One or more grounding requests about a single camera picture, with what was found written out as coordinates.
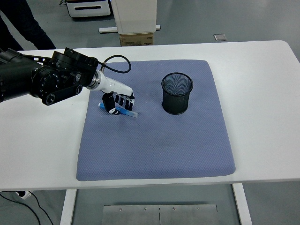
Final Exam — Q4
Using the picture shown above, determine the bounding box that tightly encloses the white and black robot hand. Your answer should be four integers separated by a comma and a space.
96, 72, 136, 117

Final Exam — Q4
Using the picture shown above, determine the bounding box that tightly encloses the person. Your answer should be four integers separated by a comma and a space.
0, 0, 57, 52

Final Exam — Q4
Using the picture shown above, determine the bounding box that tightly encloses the black mesh pen holder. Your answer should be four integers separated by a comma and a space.
161, 72, 195, 115

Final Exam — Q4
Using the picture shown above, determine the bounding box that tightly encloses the blue-grey textured mat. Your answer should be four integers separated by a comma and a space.
75, 60, 236, 182

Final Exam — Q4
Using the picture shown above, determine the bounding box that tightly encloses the grey metal plate with screws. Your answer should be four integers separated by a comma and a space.
102, 204, 160, 225
159, 204, 218, 225

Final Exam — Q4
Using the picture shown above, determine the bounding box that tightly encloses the white power strip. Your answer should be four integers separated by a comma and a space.
14, 190, 32, 201

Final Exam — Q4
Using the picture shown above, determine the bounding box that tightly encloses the black floor cable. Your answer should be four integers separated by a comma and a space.
0, 191, 55, 225

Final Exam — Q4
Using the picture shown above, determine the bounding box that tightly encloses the white table leg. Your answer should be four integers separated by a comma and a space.
232, 183, 253, 225
59, 189, 78, 225

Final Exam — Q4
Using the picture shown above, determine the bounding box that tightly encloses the brown cardboard box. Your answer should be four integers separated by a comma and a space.
119, 32, 155, 47

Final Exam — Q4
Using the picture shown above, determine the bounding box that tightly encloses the blue marker with clear cap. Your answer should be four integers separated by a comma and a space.
97, 102, 140, 119

